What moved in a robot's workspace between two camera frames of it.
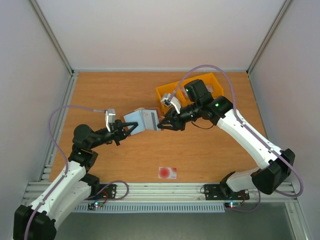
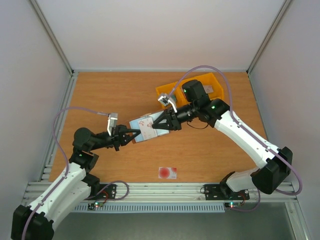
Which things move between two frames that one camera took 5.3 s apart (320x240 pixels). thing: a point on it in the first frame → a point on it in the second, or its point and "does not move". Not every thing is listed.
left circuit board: x=96 y=204 does not move
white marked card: x=150 y=119 → x=147 y=130
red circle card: x=167 y=172 does not move
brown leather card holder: x=148 y=118 → x=144 y=125
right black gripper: x=177 y=120 does not move
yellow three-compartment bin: x=178 y=91 does not move
